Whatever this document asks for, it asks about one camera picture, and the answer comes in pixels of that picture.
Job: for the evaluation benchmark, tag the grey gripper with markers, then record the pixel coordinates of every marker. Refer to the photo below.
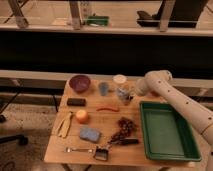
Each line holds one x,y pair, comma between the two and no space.
124,94

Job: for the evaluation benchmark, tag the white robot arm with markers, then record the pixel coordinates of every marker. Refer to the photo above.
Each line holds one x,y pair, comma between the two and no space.
200,117

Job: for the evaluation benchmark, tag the blue plastic cup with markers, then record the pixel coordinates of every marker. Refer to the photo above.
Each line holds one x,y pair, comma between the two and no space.
103,88

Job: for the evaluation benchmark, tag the blue towel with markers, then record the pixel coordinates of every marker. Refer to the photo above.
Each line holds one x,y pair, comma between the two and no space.
89,134

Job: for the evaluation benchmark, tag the white round container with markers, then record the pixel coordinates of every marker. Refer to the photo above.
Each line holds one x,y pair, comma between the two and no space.
119,80

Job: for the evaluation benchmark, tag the red grapes bunch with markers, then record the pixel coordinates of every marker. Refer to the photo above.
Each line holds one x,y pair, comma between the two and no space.
126,128

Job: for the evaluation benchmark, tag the black rectangular block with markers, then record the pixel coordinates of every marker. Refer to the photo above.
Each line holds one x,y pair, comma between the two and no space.
76,102

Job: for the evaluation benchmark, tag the purple bowl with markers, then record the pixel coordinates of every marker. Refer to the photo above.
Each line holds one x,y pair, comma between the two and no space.
80,83

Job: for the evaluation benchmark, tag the black marker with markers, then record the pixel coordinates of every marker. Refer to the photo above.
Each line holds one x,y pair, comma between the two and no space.
127,141

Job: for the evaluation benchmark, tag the orange fruit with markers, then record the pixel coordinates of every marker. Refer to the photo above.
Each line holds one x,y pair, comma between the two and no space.
82,116

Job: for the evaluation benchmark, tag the green plastic tray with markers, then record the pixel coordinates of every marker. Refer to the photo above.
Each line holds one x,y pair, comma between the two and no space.
166,134

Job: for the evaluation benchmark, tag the yellow banana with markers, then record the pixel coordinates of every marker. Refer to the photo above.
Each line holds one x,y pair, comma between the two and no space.
62,125

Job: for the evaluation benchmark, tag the green box on shelf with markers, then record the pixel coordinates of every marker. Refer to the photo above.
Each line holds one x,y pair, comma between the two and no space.
97,20

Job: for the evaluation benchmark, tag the black object on shelf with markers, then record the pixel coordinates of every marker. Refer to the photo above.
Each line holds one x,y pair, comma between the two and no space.
185,14

